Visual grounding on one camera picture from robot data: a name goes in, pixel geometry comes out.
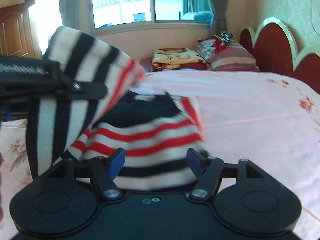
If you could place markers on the striped pillow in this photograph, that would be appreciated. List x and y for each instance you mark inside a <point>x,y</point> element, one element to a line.
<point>232,57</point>

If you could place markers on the folded yellow printed blanket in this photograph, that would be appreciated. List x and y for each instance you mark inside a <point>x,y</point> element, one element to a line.
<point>175,55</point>

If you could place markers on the striped knit sweater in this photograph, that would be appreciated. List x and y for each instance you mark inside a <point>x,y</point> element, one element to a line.
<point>150,132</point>

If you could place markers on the sliding glass window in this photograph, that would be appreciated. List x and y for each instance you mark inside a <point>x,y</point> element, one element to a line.
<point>152,2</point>

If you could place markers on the red scalloped headboard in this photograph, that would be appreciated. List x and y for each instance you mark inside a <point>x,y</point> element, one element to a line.
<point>272,47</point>

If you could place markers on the pink floral bed sheet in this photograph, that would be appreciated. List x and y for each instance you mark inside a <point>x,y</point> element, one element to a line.
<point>250,130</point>

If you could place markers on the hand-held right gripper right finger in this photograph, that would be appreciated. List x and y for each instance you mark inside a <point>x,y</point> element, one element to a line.
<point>196,163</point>

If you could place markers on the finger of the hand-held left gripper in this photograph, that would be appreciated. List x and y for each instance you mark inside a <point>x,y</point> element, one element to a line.
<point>87,91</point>

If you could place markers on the shiny gift bow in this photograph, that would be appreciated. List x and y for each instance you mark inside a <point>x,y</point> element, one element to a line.
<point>224,36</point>

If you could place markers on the brown wooden door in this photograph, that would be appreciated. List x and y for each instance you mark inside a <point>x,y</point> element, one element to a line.
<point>12,35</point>

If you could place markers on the striped mattress sheet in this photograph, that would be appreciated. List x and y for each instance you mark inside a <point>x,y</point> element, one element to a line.
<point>146,65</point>

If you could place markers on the red patterned cloth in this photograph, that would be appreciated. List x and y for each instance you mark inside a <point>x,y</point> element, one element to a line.
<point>212,45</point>

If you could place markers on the teal quilt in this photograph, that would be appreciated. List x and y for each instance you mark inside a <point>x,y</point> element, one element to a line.
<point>200,15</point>

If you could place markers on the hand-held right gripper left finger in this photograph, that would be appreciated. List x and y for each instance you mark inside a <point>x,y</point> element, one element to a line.
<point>116,163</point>

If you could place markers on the grey curtain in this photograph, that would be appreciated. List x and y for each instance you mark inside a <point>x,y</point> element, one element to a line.
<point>220,5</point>
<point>72,5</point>

